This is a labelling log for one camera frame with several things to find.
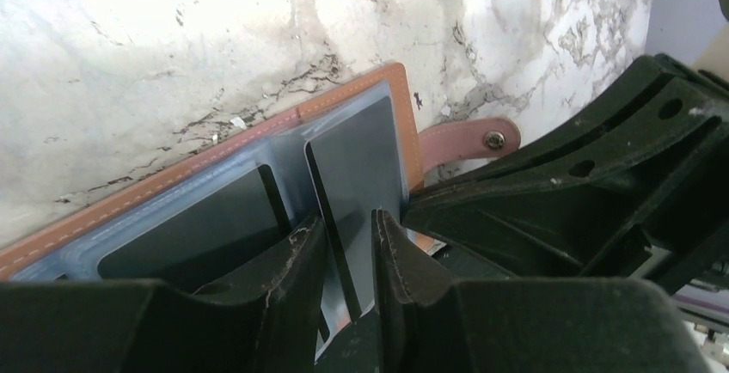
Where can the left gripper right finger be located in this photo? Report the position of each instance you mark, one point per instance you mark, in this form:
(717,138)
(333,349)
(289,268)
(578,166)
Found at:
(430,320)

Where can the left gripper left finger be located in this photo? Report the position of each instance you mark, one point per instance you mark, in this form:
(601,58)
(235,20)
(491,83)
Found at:
(261,317)

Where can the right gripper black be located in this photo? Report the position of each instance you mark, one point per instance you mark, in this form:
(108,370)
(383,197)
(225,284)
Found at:
(635,183)

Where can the brown leather card holder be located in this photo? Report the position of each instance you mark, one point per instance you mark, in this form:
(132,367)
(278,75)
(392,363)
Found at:
(72,248)

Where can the black card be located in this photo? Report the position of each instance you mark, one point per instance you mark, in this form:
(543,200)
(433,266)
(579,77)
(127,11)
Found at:
(209,239)
(354,161)

